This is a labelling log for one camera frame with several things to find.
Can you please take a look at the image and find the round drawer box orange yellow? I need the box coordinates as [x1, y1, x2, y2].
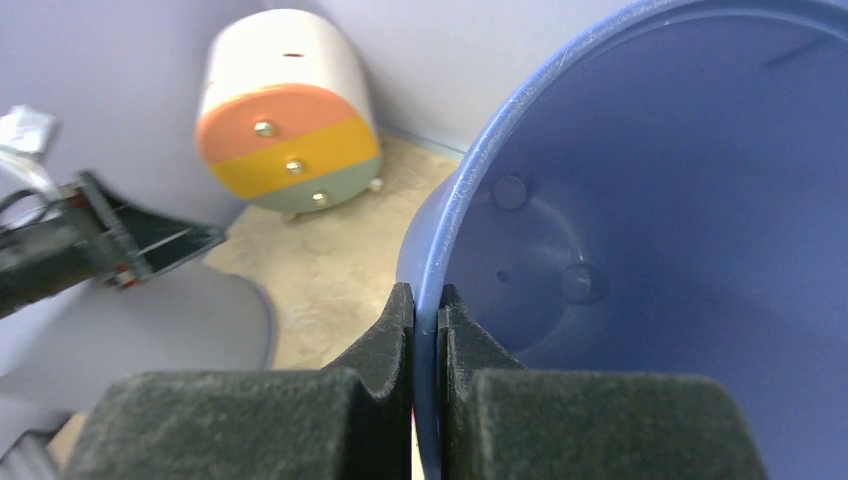
[195, 9, 383, 215]

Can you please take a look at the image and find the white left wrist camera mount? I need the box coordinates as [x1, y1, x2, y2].
[1, 105, 60, 202]

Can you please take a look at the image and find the blue plastic bucket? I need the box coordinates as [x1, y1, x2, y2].
[397, 1, 847, 479]

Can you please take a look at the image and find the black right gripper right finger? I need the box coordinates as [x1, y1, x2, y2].
[438, 285, 767, 479]

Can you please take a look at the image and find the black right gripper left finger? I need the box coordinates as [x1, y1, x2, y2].
[65, 283, 414, 479]

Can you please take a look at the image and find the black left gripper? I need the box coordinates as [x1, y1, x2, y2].
[1, 170, 226, 318]

